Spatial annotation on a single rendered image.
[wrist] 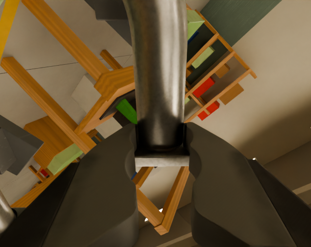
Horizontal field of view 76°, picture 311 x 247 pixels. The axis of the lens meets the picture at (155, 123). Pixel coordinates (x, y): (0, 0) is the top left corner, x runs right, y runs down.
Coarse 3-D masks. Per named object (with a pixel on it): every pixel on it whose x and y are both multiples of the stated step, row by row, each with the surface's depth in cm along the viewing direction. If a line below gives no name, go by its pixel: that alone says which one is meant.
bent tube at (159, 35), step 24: (144, 0) 9; (168, 0) 9; (144, 24) 9; (168, 24) 9; (144, 48) 10; (168, 48) 10; (144, 72) 10; (168, 72) 10; (144, 96) 11; (168, 96) 11; (144, 120) 12; (168, 120) 11; (144, 144) 12; (168, 144) 12
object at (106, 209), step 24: (120, 144) 10; (96, 168) 8; (120, 168) 8; (72, 192) 7; (96, 192) 7; (120, 192) 7; (72, 216) 6; (96, 216) 6; (120, 216) 6; (48, 240) 6; (72, 240) 6; (96, 240) 6; (120, 240) 6
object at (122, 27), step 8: (88, 0) 14; (96, 0) 12; (104, 0) 12; (112, 0) 12; (120, 0) 12; (96, 8) 12; (104, 8) 12; (112, 8) 12; (120, 8) 12; (96, 16) 12; (104, 16) 12; (112, 16) 12; (120, 16) 12; (112, 24) 14; (120, 24) 14; (128, 24) 14; (120, 32) 15; (128, 32) 15; (128, 40) 15
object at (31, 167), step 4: (88, 132) 609; (92, 132) 620; (96, 132) 662; (92, 136) 667; (96, 136) 686; (100, 140) 686; (28, 168) 487; (32, 168) 486; (40, 168) 470; (32, 172) 487; (36, 172) 487; (40, 172) 499; (44, 172) 489; (48, 172) 464; (136, 172) 652; (40, 176) 487; (132, 176) 631; (44, 180) 488
